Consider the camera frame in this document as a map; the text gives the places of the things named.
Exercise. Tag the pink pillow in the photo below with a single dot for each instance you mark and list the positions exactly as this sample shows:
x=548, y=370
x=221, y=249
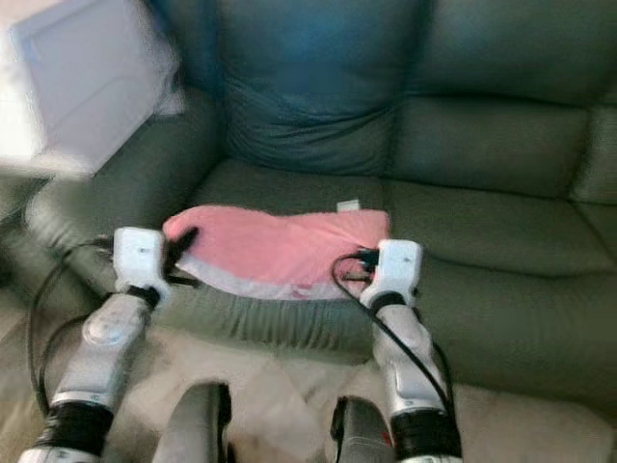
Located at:
x=270, y=249

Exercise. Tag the grey robot leg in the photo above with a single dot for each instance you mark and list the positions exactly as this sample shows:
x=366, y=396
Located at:
x=362, y=434
x=198, y=429

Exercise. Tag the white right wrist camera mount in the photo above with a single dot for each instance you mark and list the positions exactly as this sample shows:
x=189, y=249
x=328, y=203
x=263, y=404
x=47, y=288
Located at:
x=395, y=272

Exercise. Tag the pale lilac cushion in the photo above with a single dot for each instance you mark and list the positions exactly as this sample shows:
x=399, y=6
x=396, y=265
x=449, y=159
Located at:
x=92, y=77

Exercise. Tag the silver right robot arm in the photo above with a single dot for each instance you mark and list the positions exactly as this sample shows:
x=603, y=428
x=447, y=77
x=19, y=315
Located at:
x=410, y=371

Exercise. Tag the beige rug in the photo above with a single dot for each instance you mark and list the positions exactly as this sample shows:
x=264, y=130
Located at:
x=19, y=434

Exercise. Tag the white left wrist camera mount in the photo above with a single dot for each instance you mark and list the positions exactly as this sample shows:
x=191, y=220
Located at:
x=140, y=258

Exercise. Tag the small white tag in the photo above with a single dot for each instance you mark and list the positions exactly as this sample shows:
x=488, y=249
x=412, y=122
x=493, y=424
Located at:
x=348, y=205

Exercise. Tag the dark green leather sofa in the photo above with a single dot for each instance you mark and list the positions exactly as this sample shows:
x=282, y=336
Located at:
x=472, y=145

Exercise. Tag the grey robot right leg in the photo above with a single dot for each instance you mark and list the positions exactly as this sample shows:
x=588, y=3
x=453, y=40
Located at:
x=362, y=434

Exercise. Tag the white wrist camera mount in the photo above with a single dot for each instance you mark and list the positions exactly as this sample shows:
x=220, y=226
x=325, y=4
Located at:
x=140, y=258
x=395, y=272

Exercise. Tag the grey robot left leg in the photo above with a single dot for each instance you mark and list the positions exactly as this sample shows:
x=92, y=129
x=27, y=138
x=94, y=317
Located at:
x=198, y=429

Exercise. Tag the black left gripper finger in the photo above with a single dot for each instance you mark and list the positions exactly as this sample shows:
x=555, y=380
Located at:
x=183, y=244

